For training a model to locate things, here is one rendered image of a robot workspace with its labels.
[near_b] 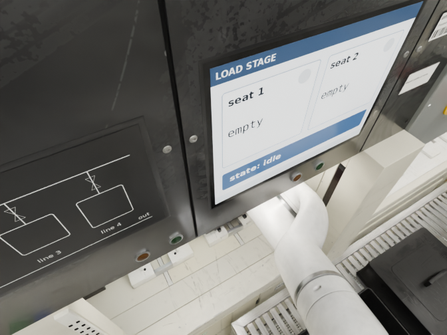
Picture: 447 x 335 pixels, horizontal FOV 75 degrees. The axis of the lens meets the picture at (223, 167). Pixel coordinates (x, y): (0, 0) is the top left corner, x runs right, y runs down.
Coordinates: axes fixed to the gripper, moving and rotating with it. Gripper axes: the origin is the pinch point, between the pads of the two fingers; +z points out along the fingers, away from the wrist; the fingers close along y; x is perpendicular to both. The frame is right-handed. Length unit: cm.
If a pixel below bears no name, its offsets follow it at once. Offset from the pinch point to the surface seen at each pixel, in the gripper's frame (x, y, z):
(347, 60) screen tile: 44, 0, -30
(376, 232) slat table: -44, 52, -34
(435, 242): -34, 58, -48
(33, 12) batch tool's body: 55, -29, -29
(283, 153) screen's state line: 32.0, -7.2, -29.5
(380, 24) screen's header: 47, 3, -30
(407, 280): -33, 39, -52
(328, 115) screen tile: 35.6, 0.1, -29.6
